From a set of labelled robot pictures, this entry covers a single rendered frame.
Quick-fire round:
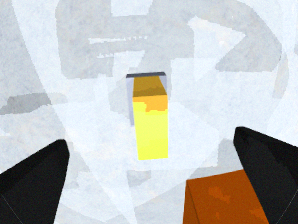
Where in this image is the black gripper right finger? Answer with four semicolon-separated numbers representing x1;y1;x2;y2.
233;125;298;224

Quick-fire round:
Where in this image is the yellow rectangular block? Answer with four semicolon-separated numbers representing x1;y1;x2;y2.
133;76;168;161

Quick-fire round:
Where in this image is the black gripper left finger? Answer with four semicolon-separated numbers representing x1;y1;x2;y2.
0;139;69;224

